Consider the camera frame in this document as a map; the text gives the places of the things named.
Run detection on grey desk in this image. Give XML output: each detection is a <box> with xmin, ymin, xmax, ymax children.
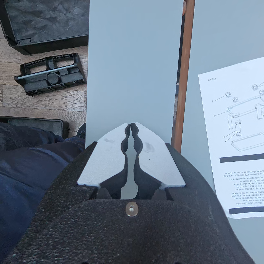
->
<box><xmin>171</xmin><ymin>0</ymin><xmax>264</xmax><ymax>264</ymax></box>

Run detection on large black plastic tray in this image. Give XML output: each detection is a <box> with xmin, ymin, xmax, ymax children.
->
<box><xmin>0</xmin><ymin>0</ymin><xmax>89</xmax><ymax>56</ymax></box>

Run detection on grey panel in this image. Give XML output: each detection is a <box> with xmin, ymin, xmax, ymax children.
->
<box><xmin>85</xmin><ymin>0</ymin><xmax>184</xmax><ymax>149</ymax></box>

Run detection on person's legs in dark pants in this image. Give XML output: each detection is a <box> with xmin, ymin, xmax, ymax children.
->
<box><xmin>0</xmin><ymin>122</ymin><xmax>86</xmax><ymax>256</ymax></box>

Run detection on black handle part, metal rod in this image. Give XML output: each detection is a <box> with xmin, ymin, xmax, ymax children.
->
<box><xmin>14</xmin><ymin>53</ymin><xmax>87</xmax><ymax>97</ymax></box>

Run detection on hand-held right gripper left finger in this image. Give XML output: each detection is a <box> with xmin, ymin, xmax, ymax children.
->
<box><xmin>77</xmin><ymin>123</ymin><xmax>132</xmax><ymax>200</ymax></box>

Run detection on white instruction sheet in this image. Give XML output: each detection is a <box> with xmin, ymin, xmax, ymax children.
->
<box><xmin>198</xmin><ymin>57</ymin><xmax>264</xmax><ymax>219</ymax></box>

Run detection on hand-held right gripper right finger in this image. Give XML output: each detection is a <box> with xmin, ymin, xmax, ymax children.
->
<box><xmin>131</xmin><ymin>122</ymin><xmax>186</xmax><ymax>200</ymax></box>

